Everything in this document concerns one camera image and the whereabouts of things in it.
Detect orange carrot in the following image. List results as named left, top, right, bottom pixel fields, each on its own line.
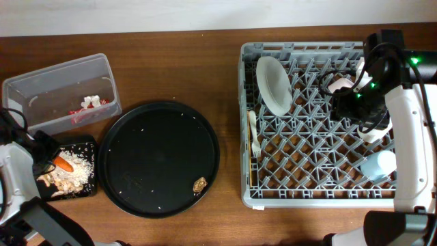
left=53, top=156, right=74, bottom=172

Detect pink shallow bowl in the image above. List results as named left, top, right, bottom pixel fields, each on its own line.
left=328, top=78, right=354, bottom=94

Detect cream white cup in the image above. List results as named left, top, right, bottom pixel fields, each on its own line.
left=358, top=122, right=393, bottom=144

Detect rice and mushroom leftovers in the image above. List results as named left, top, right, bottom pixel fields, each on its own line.
left=36, top=150, right=94, bottom=198

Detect red snack wrapper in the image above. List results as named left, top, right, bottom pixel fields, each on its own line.
left=68, top=99, right=110, bottom=125

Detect light blue plastic cup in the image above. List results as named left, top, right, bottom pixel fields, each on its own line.
left=360, top=150, right=397, bottom=180

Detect white napkin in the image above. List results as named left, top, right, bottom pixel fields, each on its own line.
left=81, top=95, right=101, bottom=109

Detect grey dinner plate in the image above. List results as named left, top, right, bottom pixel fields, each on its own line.
left=256, top=56, right=293, bottom=116

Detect white plastic fork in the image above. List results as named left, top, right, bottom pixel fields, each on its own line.
left=249, top=110, right=261, bottom=158

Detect wooden chopstick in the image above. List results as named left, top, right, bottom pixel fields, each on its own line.
left=246, top=110, right=252, bottom=188

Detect brown food scrap chunk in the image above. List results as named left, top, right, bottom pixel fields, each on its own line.
left=193, top=177, right=208, bottom=193

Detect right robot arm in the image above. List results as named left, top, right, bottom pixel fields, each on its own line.
left=318, top=29, right=436, bottom=245

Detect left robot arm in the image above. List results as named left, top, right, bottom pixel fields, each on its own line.
left=1, top=107, right=125, bottom=246

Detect clear plastic waste bin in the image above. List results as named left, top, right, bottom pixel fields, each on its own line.
left=1, top=53, right=122, bottom=135

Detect grey plastic dishwasher rack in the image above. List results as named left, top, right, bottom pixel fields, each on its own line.
left=238, top=42, right=396, bottom=209

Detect black rectangular tray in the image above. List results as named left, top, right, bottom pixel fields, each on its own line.
left=36, top=135, right=98, bottom=202

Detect round black serving tray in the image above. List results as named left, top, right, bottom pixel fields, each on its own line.
left=96, top=102, right=220, bottom=219

